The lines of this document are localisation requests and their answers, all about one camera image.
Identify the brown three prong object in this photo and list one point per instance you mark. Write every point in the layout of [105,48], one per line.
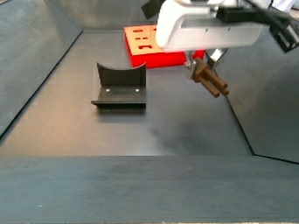
[209,79]

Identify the red block with shaped holes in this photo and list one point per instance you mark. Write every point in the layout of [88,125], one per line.
[145,51]

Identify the black curved fixture stand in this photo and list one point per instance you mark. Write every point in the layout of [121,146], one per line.
[122,86]

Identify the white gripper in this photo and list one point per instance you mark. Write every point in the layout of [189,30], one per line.
[189,27]

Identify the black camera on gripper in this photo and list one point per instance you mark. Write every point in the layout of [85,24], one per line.
[285,31]

